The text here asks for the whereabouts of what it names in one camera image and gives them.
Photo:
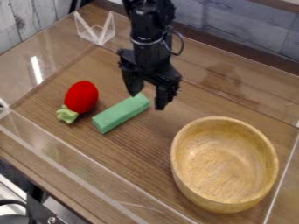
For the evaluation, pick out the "black metal bracket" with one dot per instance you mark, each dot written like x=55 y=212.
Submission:
x=39 y=214

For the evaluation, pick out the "clear acrylic tray wall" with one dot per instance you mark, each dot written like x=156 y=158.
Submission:
x=78 y=181

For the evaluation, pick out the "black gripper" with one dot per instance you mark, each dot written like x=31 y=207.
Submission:
x=146 y=63

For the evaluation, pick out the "brown wooden bowl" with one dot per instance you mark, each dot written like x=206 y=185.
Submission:
x=224 y=164

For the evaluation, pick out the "green rectangular block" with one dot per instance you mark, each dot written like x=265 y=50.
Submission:
x=120 y=112

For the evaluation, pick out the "clear acrylic corner bracket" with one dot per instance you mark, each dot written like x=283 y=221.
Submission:
x=96 y=34

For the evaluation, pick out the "red plush strawberry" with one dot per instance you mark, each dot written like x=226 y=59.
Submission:
x=80 y=100

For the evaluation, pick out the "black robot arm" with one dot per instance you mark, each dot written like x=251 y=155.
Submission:
x=156 y=42

